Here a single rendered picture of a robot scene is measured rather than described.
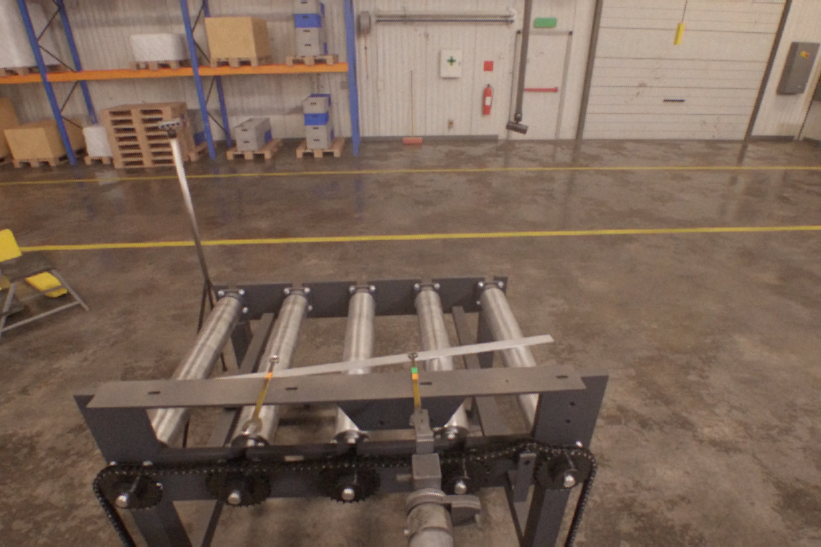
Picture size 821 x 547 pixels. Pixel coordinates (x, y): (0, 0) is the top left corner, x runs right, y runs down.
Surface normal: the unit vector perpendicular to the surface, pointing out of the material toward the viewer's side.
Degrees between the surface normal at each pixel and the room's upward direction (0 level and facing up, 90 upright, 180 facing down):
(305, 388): 0
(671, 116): 90
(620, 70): 90
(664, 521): 0
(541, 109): 90
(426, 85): 90
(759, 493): 0
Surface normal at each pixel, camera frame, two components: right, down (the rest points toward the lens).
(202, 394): 0.00, -0.88
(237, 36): 0.06, 0.47
